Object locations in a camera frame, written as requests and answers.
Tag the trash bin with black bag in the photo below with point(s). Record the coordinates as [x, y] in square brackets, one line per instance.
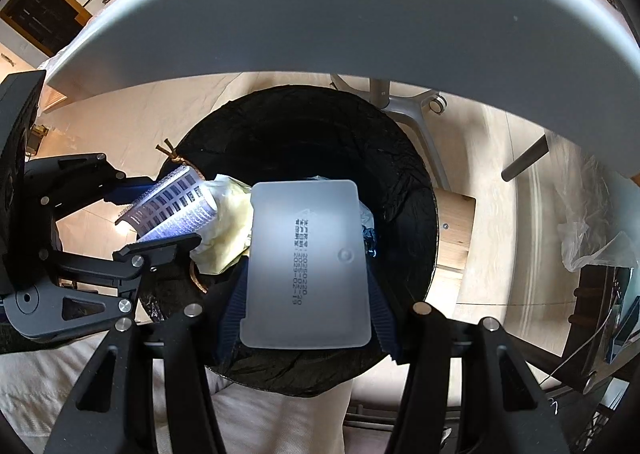
[320, 134]

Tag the yellow wrapper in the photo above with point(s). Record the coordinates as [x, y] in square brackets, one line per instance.
[227, 224]

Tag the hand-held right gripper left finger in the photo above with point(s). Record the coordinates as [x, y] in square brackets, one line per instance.
[231, 319]

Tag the grey metal leg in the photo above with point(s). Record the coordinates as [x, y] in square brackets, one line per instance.
[525, 159]

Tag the translucent white plastic lid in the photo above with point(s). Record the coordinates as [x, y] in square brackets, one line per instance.
[305, 264]

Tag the grey chair base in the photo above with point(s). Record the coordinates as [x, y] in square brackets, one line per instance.
[400, 101]

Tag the printed paper leaflet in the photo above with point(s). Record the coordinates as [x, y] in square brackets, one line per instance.
[170, 201]

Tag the person's beige pants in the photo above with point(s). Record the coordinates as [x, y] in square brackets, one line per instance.
[280, 424]

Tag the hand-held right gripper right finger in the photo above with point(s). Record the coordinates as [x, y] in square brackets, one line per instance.
[385, 329]

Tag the wooden stool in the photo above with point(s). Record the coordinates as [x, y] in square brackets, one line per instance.
[452, 234]

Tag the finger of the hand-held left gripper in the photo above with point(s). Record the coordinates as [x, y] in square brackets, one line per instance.
[127, 189]
[160, 249]

